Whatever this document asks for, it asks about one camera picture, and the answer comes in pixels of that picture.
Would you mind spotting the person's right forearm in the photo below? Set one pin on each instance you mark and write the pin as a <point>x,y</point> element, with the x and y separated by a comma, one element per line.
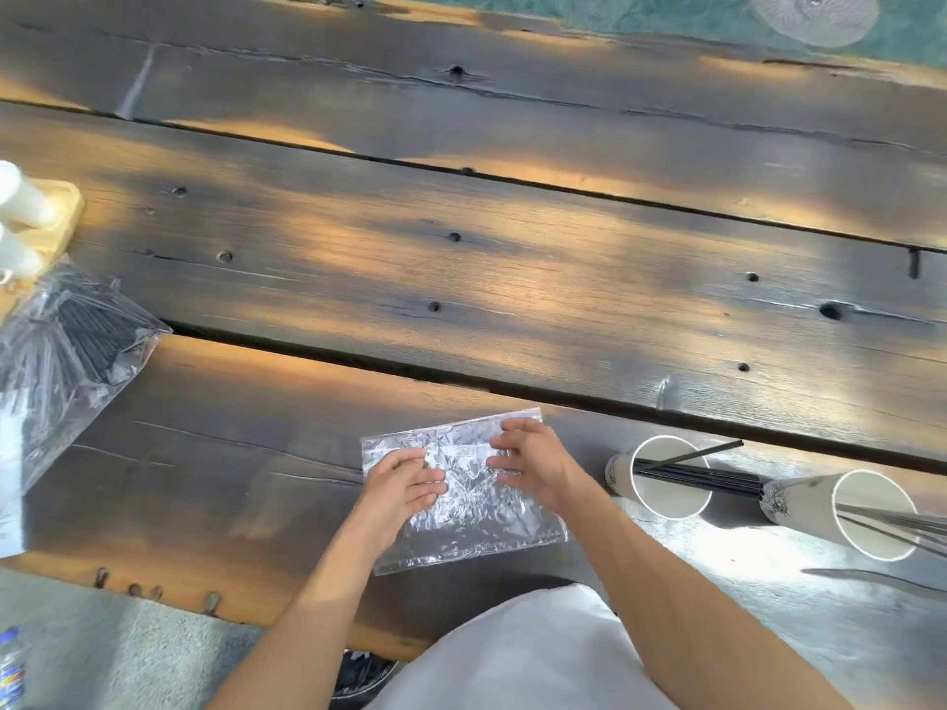
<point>666,598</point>

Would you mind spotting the bundle of black straws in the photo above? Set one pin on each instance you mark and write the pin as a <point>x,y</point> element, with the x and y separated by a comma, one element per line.
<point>710,479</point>
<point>902,526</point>

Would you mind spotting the person's left hand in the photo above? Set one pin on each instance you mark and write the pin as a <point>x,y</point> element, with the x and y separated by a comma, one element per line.
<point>392,491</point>

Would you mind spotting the clear bag of black straws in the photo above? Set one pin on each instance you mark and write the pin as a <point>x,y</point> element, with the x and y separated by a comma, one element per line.
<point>66,347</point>

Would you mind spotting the white paper sheet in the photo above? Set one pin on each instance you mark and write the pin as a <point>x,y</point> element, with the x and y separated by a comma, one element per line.
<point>10,495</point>

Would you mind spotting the white cylinder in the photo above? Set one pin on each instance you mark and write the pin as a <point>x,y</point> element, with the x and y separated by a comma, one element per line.
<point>26,199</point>
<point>16,255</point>

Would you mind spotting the person's left fingers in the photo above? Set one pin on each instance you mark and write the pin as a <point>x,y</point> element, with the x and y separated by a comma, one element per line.
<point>427,484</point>

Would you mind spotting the person's right fingers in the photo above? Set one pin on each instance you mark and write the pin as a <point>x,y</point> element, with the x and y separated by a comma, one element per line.
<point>510,436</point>

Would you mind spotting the white paper cup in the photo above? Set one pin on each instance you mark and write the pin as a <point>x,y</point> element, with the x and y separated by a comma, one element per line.
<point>666,495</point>
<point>803,510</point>

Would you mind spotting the black shoe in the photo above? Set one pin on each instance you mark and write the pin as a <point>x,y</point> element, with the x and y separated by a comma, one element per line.
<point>362,672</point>

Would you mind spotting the plastic water bottle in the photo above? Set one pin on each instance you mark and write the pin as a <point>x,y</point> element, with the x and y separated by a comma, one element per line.
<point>10,672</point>

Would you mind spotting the crinkled clear plastic bag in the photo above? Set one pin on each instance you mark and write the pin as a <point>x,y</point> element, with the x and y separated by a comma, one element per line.
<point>462,524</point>

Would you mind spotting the light wooden tray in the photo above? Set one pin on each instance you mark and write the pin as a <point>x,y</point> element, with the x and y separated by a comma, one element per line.
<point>63,214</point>

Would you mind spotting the white garment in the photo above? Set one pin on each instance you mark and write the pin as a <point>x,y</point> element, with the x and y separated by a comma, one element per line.
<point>518,658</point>

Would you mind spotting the person's left forearm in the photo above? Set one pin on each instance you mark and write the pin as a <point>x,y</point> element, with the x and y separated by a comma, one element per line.
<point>311,613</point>

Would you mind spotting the person's right hand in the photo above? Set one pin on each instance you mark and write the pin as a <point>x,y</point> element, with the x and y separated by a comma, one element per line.
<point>544,465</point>

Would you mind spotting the round floor drain cover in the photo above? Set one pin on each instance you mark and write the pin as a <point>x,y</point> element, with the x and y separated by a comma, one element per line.
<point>814,14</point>

